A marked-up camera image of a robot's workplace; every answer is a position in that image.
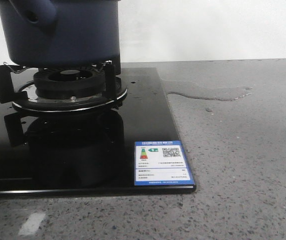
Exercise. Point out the dark blue pot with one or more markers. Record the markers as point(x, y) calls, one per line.
point(60, 33)

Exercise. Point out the black burner with pot support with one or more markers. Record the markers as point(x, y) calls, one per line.
point(64, 90)

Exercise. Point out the blue energy label sticker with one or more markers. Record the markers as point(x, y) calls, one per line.
point(161, 163)

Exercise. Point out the black glass gas stove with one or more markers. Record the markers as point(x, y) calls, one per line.
point(88, 153)

